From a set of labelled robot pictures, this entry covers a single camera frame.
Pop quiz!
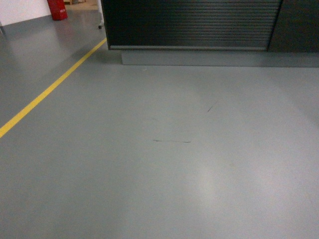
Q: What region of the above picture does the black checkout counter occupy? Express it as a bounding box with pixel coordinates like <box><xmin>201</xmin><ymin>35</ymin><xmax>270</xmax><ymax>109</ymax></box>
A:
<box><xmin>102</xmin><ymin>0</ymin><xmax>319</xmax><ymax>53</ymax></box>

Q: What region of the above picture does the red fire extinguisher box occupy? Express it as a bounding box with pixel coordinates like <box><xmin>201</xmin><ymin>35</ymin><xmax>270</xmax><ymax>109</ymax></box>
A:
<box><xmin>47</xmin><ymin>0</ymin><xmax>68</xmax><ymax>21</ymax></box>

